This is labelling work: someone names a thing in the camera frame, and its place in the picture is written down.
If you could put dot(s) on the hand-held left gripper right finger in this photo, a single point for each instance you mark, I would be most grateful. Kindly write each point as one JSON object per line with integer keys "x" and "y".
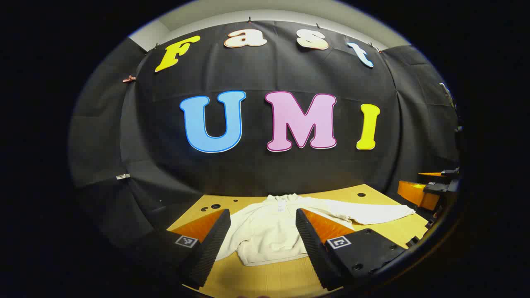
{"x": 314, "y": 252}

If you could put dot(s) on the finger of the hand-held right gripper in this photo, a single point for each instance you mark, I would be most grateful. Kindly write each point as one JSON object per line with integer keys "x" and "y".
{"x": 449, "y": 171}
{"x": 416, "y": 194}

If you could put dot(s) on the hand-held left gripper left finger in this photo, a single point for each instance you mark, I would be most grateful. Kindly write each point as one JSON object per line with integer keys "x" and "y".
{"x": 211, "y": 248}

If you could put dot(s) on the cream sweatshirt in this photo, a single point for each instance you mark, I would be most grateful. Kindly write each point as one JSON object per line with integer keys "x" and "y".
{"x": 265, "y": 231}

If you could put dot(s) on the black backdrop cloth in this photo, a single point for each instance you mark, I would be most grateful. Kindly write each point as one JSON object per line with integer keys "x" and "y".
{"x": 256, "y": 174}

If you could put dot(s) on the white backdrop clip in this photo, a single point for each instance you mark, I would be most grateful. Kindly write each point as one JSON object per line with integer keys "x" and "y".
{"x": 123, "y": 176}

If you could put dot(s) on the red backdrop clip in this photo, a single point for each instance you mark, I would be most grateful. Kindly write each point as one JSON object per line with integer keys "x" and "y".
{"x": 128, "y": 78}

